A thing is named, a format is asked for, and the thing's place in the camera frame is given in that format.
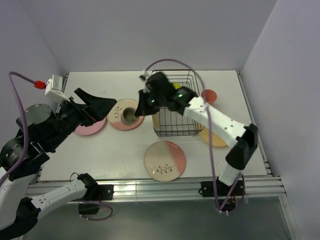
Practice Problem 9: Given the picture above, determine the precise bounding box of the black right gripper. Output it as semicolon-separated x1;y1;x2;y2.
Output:
135;89;165;117

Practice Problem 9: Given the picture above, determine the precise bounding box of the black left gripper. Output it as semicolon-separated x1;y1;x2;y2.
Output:
46;86;118;150

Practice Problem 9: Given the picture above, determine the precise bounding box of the cream and yellow plate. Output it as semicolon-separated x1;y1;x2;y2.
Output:
152;112;160;129

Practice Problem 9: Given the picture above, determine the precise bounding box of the small speckled ceramic cup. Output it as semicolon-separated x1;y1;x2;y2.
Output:
120;107;139;126

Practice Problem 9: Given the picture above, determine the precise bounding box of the lime green bowl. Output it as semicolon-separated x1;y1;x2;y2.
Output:
172;82;181;90

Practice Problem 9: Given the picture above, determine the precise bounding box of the salmon pink cup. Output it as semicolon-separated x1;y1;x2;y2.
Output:
201;89;218;106

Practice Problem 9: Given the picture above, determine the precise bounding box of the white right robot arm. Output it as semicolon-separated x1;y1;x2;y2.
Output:
134;71;258;195

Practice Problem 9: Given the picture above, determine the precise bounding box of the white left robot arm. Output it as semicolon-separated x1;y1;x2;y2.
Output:
0;88;117;240

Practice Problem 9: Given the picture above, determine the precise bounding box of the solid pink plate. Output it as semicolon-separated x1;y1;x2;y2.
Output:
74;117;107;137

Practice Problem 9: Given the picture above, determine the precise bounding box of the orange round plate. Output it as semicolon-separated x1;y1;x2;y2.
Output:
198;127;228;148

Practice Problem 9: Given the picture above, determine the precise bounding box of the black wire dish rack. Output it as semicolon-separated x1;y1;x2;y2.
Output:
153;69;204;137

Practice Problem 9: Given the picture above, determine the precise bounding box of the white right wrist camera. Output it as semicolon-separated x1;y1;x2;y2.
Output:
139;70;152;94

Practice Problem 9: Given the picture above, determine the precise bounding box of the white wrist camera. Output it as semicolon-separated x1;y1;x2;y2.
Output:
139;70;152;94
33;74;69;103

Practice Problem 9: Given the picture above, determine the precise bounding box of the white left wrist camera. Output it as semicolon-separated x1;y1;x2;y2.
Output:
33;74;69;103

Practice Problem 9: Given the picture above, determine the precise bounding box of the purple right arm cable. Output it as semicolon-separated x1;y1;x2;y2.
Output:
144;58;245;214

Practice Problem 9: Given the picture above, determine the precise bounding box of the aluminium table edge rail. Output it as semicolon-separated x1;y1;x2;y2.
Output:
23;174;287;206

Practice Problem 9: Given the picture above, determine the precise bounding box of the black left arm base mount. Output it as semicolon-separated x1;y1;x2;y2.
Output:
69;172;114;222

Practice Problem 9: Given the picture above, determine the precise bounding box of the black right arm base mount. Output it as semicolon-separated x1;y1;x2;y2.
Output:
198;179;246;215

